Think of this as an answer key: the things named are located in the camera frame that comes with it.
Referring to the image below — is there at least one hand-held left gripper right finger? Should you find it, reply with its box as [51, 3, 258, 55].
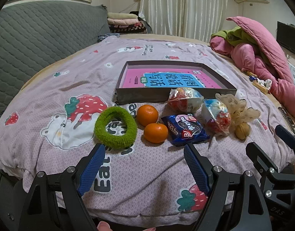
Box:
[183, 143, 273, 231]

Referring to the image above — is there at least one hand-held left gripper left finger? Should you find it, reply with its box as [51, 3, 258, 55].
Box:
[18, 144, 106, 231]

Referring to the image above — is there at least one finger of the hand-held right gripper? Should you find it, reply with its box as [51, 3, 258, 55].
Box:
[275, 125, 295, 151]
[246, 142, 280, 181]

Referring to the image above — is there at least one walnut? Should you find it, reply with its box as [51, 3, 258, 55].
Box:
[235, 123, 249, 140]

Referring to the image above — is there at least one blue cookie packet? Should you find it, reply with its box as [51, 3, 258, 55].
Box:
[161, 113, 210, 147]

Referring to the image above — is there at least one green fuzzy scrunchie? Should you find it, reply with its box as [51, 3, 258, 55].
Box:
[94, 106, 138, 148]

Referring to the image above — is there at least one beige lotus-slice mesh bag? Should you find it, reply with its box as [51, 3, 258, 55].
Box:
[215, 93, 261, 127]

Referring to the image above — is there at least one toy egg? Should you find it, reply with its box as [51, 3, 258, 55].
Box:
[202, 99, 232, 136]
[167, 87, 204, 113]

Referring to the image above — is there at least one orange mandarin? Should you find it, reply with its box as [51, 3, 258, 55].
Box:
[144, 123, 169, 143]
[137, 104, 159, 127]

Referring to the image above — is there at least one shallow grey cardboard box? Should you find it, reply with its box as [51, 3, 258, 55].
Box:
[115, 61, 237, 105]

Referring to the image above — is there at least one dark striped object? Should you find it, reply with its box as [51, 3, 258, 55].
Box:
[279, 107, 295, 135]

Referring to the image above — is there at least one white floral scrunchie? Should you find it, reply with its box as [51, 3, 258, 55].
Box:
[257, 78, 272, 89]

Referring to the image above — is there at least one black television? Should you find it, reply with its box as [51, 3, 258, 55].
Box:
[276, 21, 295, 58]

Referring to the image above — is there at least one lilac printed blanket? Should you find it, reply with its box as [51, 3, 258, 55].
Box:
[0, 35, 295, 224]

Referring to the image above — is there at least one pink quilt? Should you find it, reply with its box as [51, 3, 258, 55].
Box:
[209, 16, 295, 135]

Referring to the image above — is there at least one green garment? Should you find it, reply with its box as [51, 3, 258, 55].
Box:
[211, 26, 261, 51]

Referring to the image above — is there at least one blue patterned cloth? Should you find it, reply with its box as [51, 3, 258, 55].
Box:
[97, 33, 120, 42]

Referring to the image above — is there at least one grey quilted headboard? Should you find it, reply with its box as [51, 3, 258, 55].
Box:
[0, 0, 112, 121]

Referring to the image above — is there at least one dark patterned folded blanket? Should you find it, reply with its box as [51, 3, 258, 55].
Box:
[109, 22, 148, 34]

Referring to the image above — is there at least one pink folded blanket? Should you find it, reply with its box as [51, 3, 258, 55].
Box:
[108, 18, 138, 26]

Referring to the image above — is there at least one beige folded blanket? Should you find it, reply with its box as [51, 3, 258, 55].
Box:
[108, 13, 138, 20]

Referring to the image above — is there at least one dark cloth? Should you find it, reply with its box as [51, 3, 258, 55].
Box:
[129, 11, 145, 21]

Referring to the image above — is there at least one white curtain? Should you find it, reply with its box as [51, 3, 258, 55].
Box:
[138, 0, 228, 43]

